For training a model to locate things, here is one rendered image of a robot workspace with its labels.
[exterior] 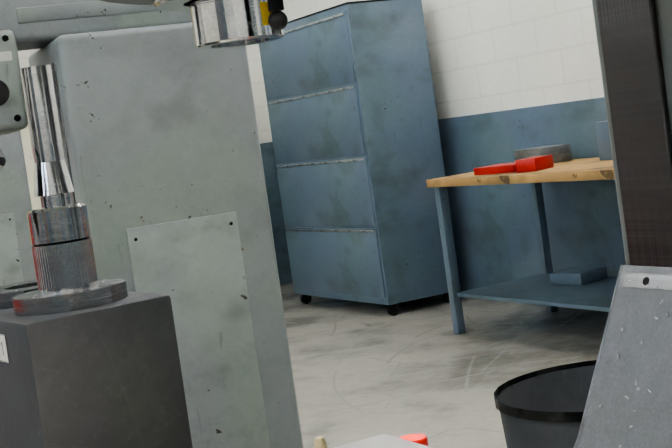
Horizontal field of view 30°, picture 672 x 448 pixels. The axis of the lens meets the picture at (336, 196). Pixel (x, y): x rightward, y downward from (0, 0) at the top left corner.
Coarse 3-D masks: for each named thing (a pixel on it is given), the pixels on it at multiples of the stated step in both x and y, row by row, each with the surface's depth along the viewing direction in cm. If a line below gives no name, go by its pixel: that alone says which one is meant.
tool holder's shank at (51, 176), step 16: (32, 80) 98; (48, 80) 99; (32, 96) 98; (48, 96) 99; (32, 112) 98; (48, 112) 98; (32, 128) 99; (48, 128) 98; (32, 144) 99; (48, 144) 99; (48, 160) 98; (64, 160) 100; (48, 176) 98; (64, 176) 99; (48, 192) 98; (64, 192) 99
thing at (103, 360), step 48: (0, 288) 109; (96, 288) 97; (0, 336) 97; (48, 336) 93; (96, 336) 95; (144, 336) 97; (0, 384) 99; (48, 384) 93; (96, 384) 95; (144, 384) 97; (0, 432) 101; (48, 432) 93; (96, 432) 95; (144, 432) 97
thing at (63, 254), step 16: (32, 224) 98; (48, 224) 98; (64, 224) 98; (80, 224) 99; (32, 240) 99; (48, 240) 98; (64, 240) 98; (80, 240) 99; (48, 256) 98; (64, 256) 98; (80, 256) 98; (48, 272) 98; (64, 272) 98; (80, 272) 98; (96, 272) 100; (48, 288) 98; (64, 288) 98; (80, 288) 98
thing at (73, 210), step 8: (40, 208) 101; (48, 208) 98; (56, 208) 98; (64, 208) 98; (72, 208) 98; (80, 208) 99; (32, 216) 98; (40, 216) 98; (48, 216) 98; (56, 216) 98; (64, 216) 98; (72, 216) 98
